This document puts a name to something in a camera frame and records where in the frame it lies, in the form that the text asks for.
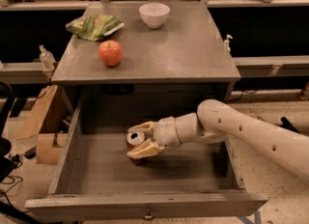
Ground orange soda can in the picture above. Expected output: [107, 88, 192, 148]
[126, 131, 147, 165]

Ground grey cabinet counter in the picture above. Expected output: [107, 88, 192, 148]
[51, 1, 241, 116]

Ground brass drawer knob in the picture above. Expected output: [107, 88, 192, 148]
[143, 208, 154, 221]

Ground black office chair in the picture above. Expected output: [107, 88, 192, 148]
[0, 81, 17, 183]

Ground cardboard boxes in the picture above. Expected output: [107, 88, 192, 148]
[16, 85, 69, 165]

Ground open grey top drawer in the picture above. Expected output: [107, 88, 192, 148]
[25, 91, 267, 222]

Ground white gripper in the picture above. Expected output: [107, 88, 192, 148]
[126, 117, 181, 159]

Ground white pump bottle right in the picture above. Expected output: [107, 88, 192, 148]
[223, 34, 233, 52]

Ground green chip bag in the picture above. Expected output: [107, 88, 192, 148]
[66, 14, 124, 42]

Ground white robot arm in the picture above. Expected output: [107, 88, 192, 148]
[126, 99, 309, 180]

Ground red apple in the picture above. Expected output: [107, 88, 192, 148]
[98, 41, 123, 67]

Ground white bowl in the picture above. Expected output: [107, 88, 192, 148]
[139, 3, 170, 29]

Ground clear sanitizer bottle left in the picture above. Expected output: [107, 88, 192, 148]
[39, 45, 56, 70]

